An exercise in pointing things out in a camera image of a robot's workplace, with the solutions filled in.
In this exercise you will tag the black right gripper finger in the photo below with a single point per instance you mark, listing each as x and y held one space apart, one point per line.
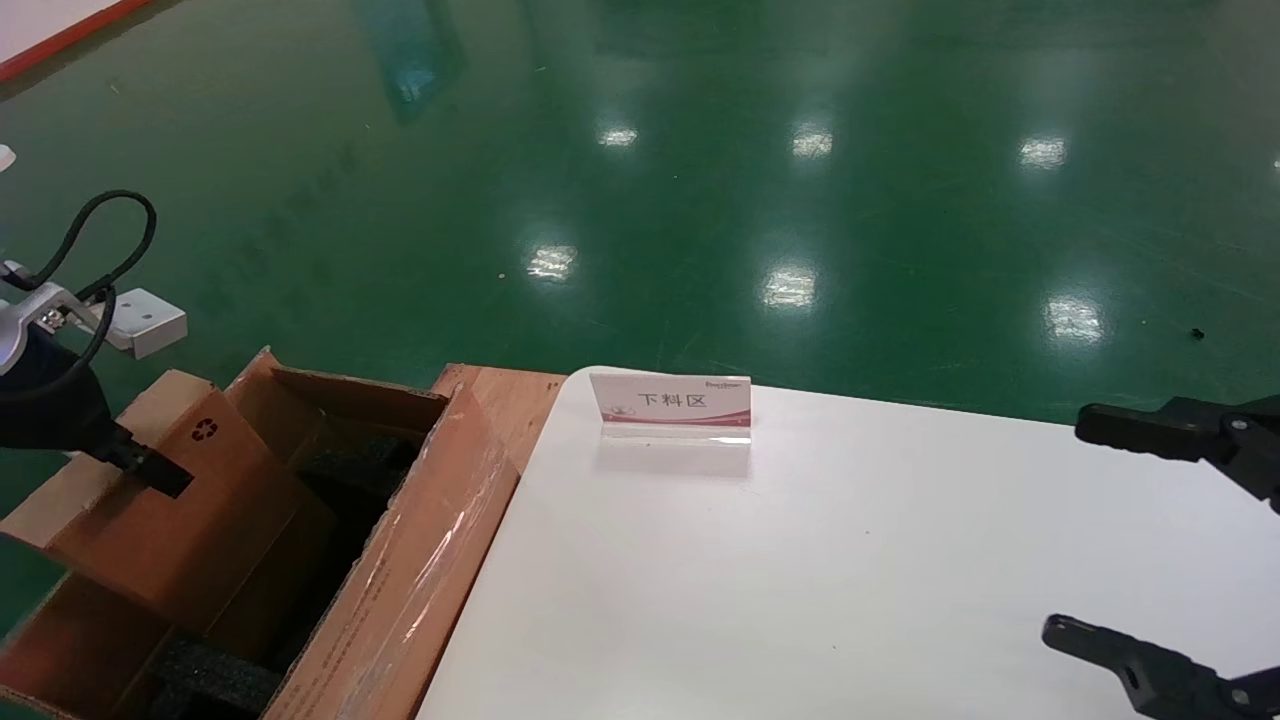
1150 672
1170 432

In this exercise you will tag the small cardboard box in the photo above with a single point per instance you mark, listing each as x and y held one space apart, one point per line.
180 520

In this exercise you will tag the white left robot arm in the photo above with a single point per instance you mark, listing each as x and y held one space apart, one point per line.
8 340

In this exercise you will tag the acrylic sign with Chinese text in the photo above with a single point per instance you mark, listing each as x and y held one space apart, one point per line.
690 400

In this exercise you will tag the large open cardboard box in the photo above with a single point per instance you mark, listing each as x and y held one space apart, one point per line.
420 560

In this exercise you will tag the brown wooden board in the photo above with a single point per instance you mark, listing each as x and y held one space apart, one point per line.
520 405

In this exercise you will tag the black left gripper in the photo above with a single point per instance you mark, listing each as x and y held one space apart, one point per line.
50 410

